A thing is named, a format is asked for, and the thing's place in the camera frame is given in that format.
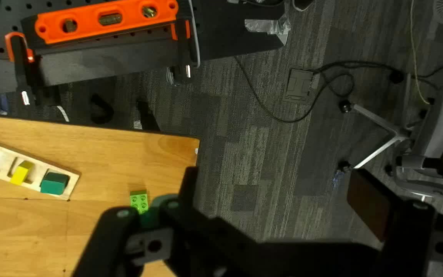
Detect grey tape patch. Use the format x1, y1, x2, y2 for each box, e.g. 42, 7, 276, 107
244, 13, 293, 47

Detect black floor cable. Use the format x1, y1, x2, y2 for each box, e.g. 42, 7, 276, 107
233, 54, 359, 125

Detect teal wooden block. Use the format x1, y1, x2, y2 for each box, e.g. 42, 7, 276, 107
39, 171, 73, 197

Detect orange spirit level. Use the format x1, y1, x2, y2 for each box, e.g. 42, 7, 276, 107
33, 0, 181, 47

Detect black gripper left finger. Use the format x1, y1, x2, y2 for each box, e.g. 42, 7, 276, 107
177, 167, 202, 207

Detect green toy brick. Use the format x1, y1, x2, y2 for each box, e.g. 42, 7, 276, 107
128, 190, 153, 216

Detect orange black clamp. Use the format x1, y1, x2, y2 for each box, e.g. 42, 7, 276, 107
4, 31, 41, 108

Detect yellow floor cable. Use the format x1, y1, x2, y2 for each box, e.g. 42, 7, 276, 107
408, 0, 443, 108

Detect grey floor outlet box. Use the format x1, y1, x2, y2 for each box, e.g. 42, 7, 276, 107
285, 68, 321, 105

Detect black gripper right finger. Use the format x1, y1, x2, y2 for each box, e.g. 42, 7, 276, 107
345, 168, 394, 244

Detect yellow wooden block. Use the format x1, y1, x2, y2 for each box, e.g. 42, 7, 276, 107
10, 160, 38, 187

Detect black tool cart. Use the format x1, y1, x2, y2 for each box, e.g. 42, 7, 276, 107
0, 0, 204, 90

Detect silver tripod legs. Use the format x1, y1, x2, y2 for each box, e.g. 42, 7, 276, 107
337, 99, 413, 173

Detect wooden shape sorter board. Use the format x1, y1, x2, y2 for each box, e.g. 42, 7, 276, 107
0, 136, 82, 202

